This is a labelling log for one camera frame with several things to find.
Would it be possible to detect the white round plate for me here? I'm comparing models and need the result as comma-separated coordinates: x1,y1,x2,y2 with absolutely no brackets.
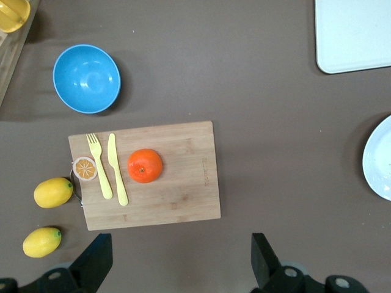
362,114,391,201

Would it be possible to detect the orange mandarin fruit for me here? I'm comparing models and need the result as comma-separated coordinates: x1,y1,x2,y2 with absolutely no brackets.
126,148,164,184

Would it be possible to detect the wooden mug rack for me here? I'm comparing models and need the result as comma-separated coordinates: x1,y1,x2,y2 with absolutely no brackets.
0,0,40,107

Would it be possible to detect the wooden cutting board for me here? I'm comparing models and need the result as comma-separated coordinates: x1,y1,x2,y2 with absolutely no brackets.
68,120,222,231

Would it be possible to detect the blue bowl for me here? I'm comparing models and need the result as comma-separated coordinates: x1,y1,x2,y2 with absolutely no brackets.
52,44,122,115

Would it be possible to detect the cream bear print tray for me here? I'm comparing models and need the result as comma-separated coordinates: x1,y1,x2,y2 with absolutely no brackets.
314,0,391,74

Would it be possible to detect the yellow mug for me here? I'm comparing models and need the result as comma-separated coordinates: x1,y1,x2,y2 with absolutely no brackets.
0,0,32,34

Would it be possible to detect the yellow lemon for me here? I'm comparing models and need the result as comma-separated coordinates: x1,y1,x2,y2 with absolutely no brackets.
33,177,75,209
22,227,62,259

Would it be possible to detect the toy orange slice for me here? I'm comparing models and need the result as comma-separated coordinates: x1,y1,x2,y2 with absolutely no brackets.
72,156,98,182

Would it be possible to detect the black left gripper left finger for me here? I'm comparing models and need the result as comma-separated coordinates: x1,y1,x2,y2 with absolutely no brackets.
18,233,114,293

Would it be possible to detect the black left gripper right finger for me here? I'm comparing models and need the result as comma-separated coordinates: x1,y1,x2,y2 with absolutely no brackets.
251,233,370,293

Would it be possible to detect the yellow plastic knife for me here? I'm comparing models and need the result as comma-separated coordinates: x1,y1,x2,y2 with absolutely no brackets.
106,133,130,207

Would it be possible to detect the yellow plastic fork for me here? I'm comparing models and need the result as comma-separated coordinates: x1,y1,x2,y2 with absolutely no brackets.
86,133,114,200

